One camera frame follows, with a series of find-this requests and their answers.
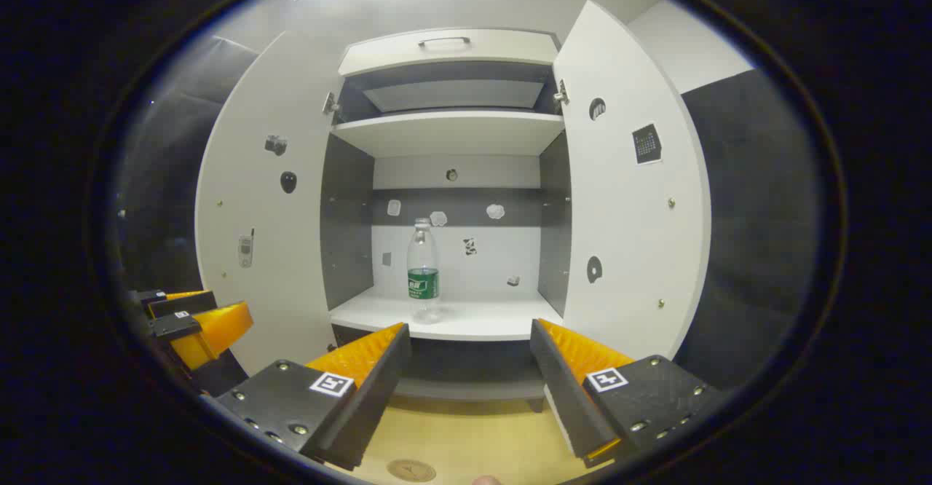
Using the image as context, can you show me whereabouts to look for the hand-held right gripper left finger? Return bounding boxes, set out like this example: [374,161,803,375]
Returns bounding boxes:
[215,323,412,471]

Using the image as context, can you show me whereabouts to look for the white cabinet door phone sticker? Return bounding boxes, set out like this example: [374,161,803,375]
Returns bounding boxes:
[195,31,347,376]

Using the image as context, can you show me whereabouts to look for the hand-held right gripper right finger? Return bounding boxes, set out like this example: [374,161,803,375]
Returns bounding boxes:
[530,318,722,469]

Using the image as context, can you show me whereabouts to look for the round brown coaster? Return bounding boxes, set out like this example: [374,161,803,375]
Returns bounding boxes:
[387,459,437,483]

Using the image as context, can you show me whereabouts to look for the white cabinet door cat sticker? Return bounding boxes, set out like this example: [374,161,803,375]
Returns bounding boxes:
[552,1,711,360]

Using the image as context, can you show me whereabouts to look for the clear plastic bottle green label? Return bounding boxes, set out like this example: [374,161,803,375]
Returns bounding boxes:
[407,217,441,323]

